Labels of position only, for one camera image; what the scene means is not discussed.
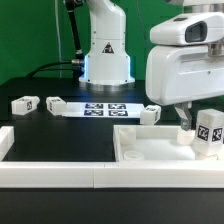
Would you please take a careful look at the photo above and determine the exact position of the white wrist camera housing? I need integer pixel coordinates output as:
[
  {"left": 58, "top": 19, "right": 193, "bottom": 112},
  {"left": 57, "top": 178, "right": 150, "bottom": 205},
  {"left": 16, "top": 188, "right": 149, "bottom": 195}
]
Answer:
[{"left": 150, "top": 12, "right": 224, "bottom": 46}]

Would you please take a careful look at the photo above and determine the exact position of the white sheet with markers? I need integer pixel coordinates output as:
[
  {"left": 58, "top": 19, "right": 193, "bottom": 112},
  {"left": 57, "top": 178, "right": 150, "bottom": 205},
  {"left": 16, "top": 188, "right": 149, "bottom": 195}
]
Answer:
[{"left": 63, "top": 102, "right": 144, "bottom": 118}]

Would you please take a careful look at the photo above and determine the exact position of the black cable bundle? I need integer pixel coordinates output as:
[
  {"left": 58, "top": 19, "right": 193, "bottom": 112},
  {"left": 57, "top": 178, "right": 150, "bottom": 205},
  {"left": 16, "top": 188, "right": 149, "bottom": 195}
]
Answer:
[{"left": 26, "top": 0, "right": 85, "bottom": 78}]

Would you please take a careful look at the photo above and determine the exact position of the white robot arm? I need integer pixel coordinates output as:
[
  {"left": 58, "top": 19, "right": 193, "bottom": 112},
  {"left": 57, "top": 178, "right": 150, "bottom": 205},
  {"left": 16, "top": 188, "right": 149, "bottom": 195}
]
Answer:
[{"left": 64, "top": 0, "right": 224, "bottom": 130}]

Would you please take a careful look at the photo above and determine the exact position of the white square table top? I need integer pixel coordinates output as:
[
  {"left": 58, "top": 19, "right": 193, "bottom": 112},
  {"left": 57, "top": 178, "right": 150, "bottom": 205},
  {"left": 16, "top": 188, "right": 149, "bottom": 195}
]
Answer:
[{"left": 113, "top": 125, "right": 224, "bottom": 161}]

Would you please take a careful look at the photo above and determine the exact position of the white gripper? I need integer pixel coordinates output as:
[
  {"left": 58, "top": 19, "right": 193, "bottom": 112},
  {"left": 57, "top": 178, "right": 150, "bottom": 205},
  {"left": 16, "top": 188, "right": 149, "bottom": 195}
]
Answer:
[{"left": 145, "top": 46, "right": 224, "bottom": 130}]

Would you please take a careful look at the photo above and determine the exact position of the white U-shaped fence wall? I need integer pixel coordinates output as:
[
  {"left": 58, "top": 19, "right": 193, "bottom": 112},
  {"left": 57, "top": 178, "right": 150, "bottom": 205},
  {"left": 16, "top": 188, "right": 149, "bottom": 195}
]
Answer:
[{"left": 0, "top": 126, "right": 224, "bottom": 188}]

